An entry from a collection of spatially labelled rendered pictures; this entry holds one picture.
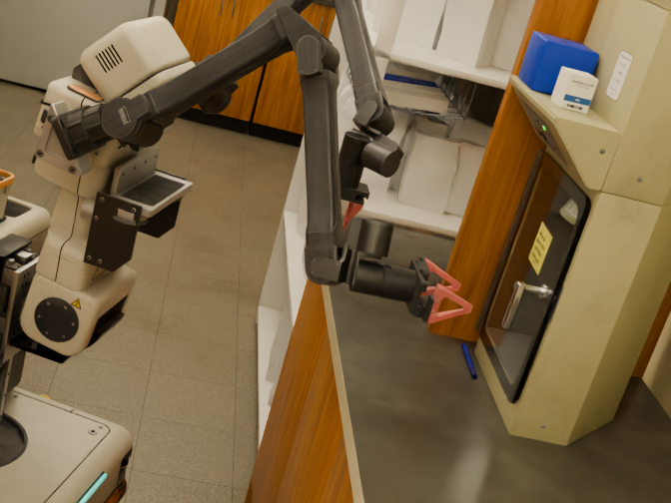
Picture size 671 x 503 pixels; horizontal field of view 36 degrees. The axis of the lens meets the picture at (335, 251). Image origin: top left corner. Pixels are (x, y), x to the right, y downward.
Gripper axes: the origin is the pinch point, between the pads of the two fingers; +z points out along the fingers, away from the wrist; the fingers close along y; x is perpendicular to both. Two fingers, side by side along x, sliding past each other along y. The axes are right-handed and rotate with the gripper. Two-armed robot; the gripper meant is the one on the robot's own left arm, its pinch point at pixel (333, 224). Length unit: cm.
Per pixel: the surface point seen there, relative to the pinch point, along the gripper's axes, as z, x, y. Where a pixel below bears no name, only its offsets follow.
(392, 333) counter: 15.6, -13.7, 15.9
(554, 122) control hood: -40, -46, 22
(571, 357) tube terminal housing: -1, -46, 39
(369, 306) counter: 15.6, -2.5, 12.2
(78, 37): 70, 441, -111
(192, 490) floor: 109, 56, -9
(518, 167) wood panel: -23.4, -9.2, 31.1
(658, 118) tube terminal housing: -45, -46, 38
